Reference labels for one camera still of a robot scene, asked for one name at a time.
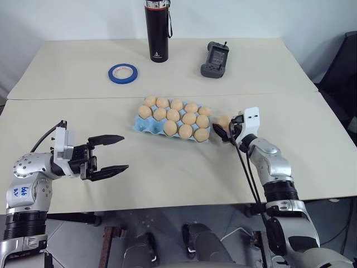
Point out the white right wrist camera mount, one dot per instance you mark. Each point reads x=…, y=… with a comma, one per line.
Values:
x=251, y=120

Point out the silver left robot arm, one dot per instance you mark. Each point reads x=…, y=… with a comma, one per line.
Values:
x=25, y=192

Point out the blue masking tape roll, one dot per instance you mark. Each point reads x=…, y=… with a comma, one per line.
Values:
x=112, y=76

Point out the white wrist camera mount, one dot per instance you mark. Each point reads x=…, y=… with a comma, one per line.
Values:
x=62, y=145
x=251, y=120

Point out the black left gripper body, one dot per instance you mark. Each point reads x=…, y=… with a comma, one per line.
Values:
x=83, y=159

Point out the grey robot torso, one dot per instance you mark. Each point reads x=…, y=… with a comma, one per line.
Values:
x=320, y=258

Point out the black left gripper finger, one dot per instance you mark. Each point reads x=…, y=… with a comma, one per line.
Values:
x=107, y=139
x=110, y=171

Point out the black thermos bottle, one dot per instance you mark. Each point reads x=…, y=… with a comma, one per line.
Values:
x=157, y=33

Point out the black table leg caster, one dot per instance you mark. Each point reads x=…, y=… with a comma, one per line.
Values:
x=252, y=209

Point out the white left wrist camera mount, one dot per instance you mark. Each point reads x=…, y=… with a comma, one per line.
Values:
x=62, y=145

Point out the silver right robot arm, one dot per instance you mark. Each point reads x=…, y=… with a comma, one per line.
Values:
x=274, y=164

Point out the black chair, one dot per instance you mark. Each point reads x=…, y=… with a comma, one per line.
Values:
x=340, y=83

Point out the tan egg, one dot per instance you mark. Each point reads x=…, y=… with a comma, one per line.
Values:
x=162, y=102
x=170, y=127
x=176, y=104
x=223, y=120
x=205, y=110
x=201, y=134
x=202, y=120
x=189, y=118
x=150, y=100
x=145, y=111
x=173, y=114
x=191, y=107
x=185, y=131
x=159, y=114

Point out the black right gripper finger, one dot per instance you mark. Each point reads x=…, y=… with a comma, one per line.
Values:
x=220, y=131

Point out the rusty brown metal bar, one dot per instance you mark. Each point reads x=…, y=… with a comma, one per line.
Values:
x=110, y=245

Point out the grey handheld controller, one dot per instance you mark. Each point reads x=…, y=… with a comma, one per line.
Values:
x=214, y=60

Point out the blue egg carton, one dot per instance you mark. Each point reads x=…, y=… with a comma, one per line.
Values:
x=139, y=124

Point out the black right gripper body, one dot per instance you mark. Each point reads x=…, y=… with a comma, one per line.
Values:
x=236, y=127

